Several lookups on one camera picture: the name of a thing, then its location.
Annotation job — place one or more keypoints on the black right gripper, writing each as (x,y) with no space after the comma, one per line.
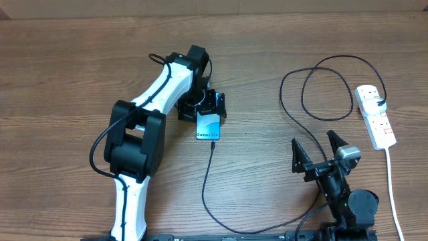
(301,163)

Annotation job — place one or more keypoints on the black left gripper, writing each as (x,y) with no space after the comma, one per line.
(210,106)

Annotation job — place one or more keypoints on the Samsung Galaxy smartphone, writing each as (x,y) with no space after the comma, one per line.
(208,120)

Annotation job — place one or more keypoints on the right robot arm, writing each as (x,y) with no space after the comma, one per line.
(353,211)

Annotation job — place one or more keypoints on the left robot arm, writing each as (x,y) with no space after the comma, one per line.
(135,138)

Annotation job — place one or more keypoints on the white USB charger plug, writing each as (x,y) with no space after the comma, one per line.
(372,106)

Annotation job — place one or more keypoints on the white power strip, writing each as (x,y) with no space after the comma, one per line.
(378,126)

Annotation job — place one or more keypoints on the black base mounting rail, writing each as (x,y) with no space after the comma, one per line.
(287,236)

